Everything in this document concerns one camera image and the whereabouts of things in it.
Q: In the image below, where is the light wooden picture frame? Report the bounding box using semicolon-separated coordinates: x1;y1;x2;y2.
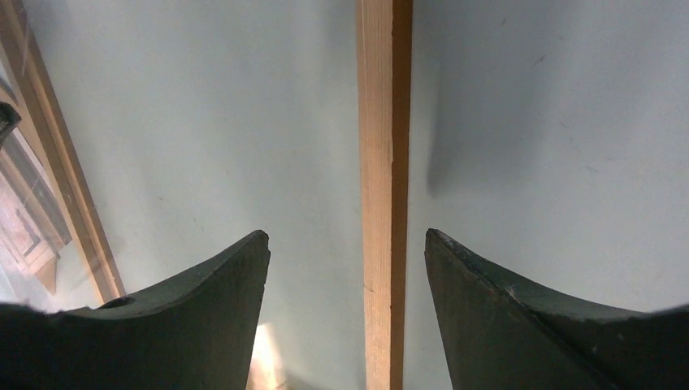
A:
1;1;404;389

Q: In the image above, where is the photo print of window plant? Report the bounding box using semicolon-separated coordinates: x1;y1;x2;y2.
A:
1;67;71;311

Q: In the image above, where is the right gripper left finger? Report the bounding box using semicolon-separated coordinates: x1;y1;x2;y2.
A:
1;230;271;389

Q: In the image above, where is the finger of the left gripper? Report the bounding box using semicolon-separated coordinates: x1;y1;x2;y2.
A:
0;102;22;146

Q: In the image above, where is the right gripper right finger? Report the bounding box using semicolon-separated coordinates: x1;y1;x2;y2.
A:
424;229;688;389

